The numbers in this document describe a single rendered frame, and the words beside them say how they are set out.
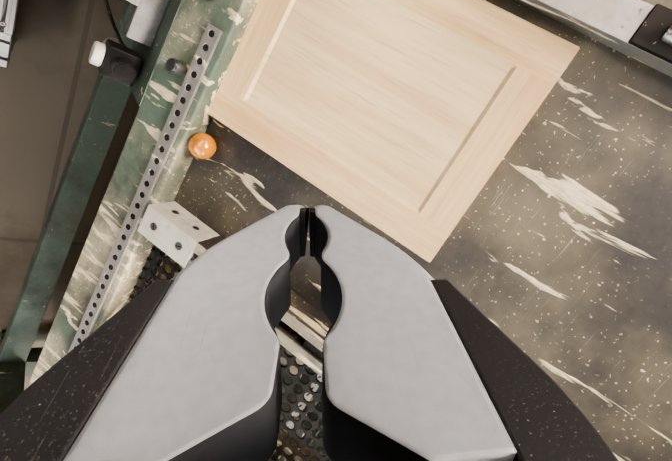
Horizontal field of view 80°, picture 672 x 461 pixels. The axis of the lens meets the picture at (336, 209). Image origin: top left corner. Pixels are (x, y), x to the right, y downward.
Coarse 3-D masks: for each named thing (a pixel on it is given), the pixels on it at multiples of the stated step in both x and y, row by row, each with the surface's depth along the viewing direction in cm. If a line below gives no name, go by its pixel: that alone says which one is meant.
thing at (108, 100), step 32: (96, 96) 128; (128, 96) 133; (96, 128) 133; (96, 160) 138; (64, 192) 138; (64, 224) 144; (64, 256) 150; (32, 288) 150; (32, 320) 157; (0, 352) 160; (32, 352) 170; (0, 384) 153
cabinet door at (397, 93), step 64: (320, 0) 67; (384, 0) 63; (448, 0) 60; (256, 64) 71; (320, 64) 68; (384, 64) 64; (448, 64) 61; (512, 64) 58; (256, 128) 73; (320, 128) 69; (384, 128) 66; (448, 128) 62; (512, 128) 59; (384, 192) 66; (448, 192) 63
